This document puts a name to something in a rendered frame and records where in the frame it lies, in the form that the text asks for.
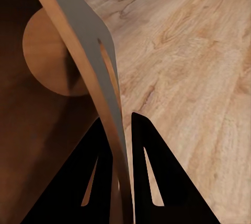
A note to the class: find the trash can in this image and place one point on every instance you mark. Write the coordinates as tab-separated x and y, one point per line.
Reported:
58	75

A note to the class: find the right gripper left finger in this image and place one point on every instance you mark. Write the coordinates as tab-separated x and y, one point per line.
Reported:
61	201

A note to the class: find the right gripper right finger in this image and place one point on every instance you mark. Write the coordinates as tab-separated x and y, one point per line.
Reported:
183	203

